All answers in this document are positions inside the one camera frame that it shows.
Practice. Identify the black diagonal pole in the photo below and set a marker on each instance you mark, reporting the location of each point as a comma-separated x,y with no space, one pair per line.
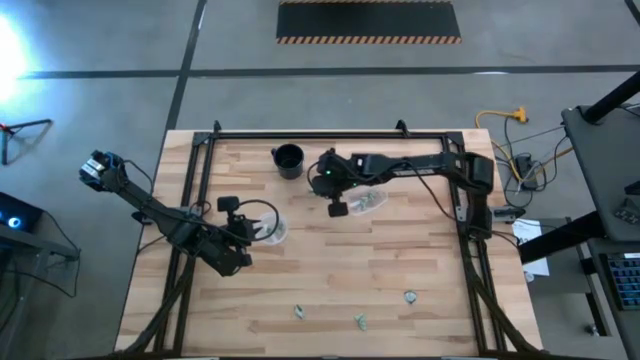
612,97

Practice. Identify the black aluminium table frame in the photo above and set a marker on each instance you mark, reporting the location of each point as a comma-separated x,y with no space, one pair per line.
330,135

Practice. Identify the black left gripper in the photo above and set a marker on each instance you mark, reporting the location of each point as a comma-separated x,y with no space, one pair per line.
239,232

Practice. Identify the black tripod stand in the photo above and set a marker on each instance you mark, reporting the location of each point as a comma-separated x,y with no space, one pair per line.
27,123

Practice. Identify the black power strip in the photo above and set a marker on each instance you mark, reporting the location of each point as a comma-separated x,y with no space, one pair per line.
526,167

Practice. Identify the black hazard-striped floor mat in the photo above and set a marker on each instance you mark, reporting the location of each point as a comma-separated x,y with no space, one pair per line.
367,20

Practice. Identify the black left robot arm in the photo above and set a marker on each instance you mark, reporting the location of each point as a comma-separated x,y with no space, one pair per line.
160,215

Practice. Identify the grey side desk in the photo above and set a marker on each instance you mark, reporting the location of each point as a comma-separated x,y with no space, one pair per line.
607,165

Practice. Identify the black box with blue light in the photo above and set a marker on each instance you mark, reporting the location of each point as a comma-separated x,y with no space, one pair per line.
17,212

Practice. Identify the backlit keyboard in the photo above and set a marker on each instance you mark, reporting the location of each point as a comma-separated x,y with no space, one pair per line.
626,280

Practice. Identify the black mug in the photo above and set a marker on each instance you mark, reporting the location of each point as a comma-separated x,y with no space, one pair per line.
288,160

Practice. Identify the clear round plastic cup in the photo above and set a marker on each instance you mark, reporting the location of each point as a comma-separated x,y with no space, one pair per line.
277,227
372,200

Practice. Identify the black desk support beam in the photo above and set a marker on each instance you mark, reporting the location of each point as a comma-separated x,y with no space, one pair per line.
560,235

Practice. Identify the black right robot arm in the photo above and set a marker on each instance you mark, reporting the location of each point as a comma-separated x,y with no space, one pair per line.
430,162

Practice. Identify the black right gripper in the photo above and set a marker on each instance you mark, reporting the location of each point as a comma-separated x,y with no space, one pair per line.
331,175

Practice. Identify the white paper sheet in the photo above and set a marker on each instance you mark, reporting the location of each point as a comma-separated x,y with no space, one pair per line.
531,235

